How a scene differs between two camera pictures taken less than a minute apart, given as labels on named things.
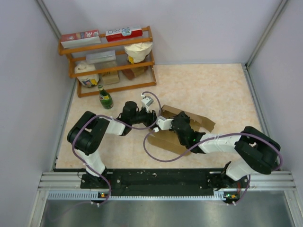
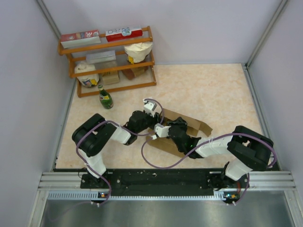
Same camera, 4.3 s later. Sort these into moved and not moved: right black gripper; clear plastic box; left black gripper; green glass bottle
Moved: right black gripper
Not moved: clear plastic box; green glass bottle; left black gripper
